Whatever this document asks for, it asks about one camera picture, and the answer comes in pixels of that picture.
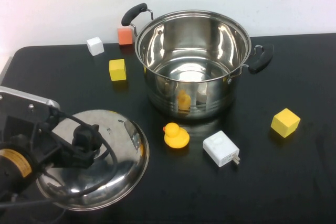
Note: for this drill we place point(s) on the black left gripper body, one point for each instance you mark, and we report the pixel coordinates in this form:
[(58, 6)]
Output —
[(63, 155)]

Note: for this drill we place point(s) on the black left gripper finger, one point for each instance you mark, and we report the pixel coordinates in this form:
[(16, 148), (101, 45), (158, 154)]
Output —
[(84, 137), (78, 161)]

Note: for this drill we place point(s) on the steel pot lid black knob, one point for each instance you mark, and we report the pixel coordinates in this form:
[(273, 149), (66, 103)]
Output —
[(126, 161)]

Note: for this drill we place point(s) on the small yellow cube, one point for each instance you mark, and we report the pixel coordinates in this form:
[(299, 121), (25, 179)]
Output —
[(117, 69)]

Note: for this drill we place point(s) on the yellow rubber duck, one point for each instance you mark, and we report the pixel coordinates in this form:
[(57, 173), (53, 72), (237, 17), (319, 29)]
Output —
[(176, 137)]

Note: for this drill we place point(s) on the white cube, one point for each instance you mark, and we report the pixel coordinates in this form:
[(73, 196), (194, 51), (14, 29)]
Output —
[(95, 46)]

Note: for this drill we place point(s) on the orange cube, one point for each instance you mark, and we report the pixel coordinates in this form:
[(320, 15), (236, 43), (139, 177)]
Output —
[(125, 36)]

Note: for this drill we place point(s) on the white plug charger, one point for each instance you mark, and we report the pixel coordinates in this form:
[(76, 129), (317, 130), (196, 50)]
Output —
[(219, 146)]

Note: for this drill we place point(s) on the large yellow cube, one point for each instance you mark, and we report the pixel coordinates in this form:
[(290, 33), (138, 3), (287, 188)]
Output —
[(284, 123)]

